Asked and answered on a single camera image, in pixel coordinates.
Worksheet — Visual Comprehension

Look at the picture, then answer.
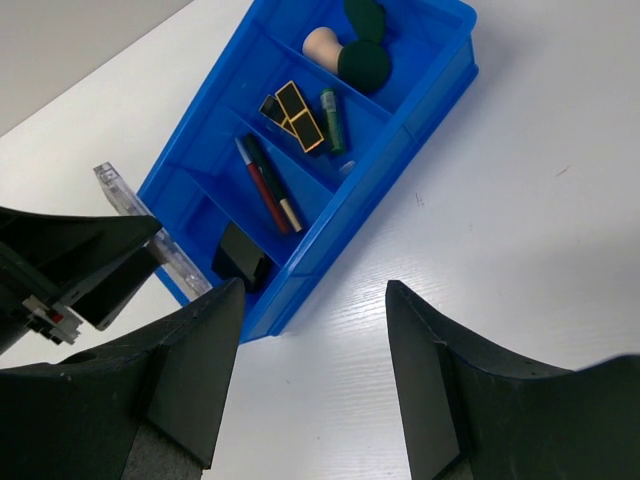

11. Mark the blue divided plastic bin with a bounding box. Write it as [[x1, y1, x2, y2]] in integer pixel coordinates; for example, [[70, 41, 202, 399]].
[[138, 1, 478, 342]]

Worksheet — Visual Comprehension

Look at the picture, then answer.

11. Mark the clear nude eyeshadow palette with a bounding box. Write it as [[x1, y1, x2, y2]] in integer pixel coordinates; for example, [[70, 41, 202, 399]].
[[92, 160, 214, 304]]

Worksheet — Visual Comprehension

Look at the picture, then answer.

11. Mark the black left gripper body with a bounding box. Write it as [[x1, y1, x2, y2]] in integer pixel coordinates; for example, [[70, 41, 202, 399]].
[[1, 249, 82, 353]]

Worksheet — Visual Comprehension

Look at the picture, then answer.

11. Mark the black square compact case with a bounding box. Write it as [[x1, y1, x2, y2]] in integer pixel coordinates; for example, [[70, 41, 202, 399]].
[[211, 222, 274, 293]]

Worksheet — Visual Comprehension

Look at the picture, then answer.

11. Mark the dark green labelled round puff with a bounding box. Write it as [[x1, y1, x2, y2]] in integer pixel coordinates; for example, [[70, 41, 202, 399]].
[[338, 40, 392, 94]]

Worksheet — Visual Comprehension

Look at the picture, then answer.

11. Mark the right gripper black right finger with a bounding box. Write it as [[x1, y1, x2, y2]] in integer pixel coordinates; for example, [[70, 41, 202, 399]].
[[385, 280, 639, 479]]

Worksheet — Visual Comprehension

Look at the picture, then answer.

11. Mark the black gold square lipstick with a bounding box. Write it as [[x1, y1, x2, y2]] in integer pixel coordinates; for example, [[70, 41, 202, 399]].
[[275, 81, 324, 153]]

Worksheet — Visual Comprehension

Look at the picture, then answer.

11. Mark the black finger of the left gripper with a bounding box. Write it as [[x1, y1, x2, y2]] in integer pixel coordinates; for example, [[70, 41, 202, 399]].
[[1, 208, 161, 330]]

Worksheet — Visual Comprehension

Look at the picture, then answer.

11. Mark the beige makeup sponge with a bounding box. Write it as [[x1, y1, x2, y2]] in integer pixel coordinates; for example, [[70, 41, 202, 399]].
[[302, 27, 344, 75]]

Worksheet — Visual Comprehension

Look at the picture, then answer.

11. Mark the green lip balm tube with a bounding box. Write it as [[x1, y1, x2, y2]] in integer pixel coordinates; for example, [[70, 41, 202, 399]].
[[320, 89, 346, 155]]

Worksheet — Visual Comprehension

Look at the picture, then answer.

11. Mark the red silver lip gloss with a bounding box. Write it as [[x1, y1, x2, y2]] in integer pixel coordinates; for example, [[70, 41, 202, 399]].
[[234, 137, 289, 234]]

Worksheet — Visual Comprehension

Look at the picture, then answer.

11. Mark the gold capped dark pencil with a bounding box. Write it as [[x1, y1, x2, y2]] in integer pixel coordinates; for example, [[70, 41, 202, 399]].
[[243, 133, 303, 233]]

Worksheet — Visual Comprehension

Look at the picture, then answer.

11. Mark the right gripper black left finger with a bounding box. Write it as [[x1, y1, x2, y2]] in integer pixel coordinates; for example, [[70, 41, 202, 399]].
[[1, 280, 245, 479]]

